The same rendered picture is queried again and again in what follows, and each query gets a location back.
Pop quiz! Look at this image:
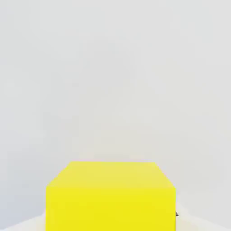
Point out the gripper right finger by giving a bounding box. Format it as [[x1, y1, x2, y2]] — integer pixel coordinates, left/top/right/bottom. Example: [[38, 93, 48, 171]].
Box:
[[175, 201, 231, 231]]

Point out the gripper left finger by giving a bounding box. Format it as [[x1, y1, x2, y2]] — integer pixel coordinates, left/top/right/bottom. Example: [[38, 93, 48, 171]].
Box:
[[1, 210, 47, 231]]

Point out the small yellow cube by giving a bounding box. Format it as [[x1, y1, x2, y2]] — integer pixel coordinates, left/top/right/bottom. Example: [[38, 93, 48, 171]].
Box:
[[46, 161, 177, 231]]

